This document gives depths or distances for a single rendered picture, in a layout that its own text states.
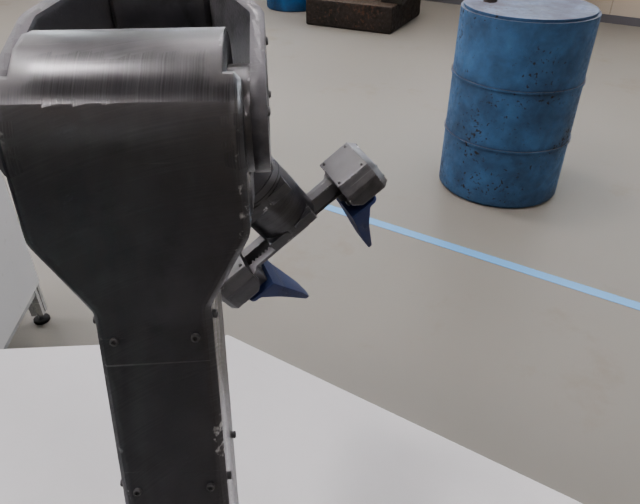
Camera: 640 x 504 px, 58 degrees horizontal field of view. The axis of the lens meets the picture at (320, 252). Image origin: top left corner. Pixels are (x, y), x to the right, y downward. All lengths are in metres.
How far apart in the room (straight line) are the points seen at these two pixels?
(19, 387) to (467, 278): 1.94
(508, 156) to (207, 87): 2.80
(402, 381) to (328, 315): 0.42
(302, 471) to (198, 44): 0.64
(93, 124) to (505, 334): 2.18
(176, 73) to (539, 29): 2.62
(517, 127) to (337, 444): 2.29
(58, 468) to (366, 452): 0.38
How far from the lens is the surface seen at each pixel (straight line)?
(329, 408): 0.83
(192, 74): 0.17
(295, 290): 0.58
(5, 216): 2.18
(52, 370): 0.96
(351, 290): 2.40
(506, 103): 2.85
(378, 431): 0.81
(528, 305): 2.47
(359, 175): 0.52
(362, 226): 0.55
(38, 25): 0.23
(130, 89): 0.18
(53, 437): 0.87
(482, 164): 2.99
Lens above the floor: 1.49
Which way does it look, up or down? 35 degrees down
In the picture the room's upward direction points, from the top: straight up
